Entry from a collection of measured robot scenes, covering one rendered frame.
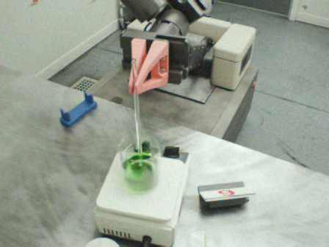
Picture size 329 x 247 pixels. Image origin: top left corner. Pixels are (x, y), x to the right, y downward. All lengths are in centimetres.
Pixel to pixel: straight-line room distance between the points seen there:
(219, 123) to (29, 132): 82
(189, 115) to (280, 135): 72
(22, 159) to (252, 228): 48
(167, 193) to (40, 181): 28
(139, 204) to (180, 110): 94
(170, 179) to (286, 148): 139
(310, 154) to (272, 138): 23
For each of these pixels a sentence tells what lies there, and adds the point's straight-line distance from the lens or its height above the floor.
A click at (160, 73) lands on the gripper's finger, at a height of 100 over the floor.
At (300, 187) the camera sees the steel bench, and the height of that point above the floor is 75.
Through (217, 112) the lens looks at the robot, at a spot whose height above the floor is 36.
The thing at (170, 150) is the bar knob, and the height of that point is 81.
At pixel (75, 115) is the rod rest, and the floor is 76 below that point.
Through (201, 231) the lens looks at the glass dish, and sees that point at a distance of 57.
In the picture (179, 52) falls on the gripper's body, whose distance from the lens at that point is 47.
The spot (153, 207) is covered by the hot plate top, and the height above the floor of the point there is 84.
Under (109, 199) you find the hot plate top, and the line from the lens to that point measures 51.
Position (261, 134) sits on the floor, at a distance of 190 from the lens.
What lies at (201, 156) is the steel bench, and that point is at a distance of 68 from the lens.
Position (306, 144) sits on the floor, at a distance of 193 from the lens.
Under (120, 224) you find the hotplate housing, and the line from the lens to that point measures 52.
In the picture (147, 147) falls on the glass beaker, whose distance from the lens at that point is 51.
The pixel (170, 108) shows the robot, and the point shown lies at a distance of 141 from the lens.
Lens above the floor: 125
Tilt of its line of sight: 41 degrees down
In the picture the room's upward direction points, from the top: straight up
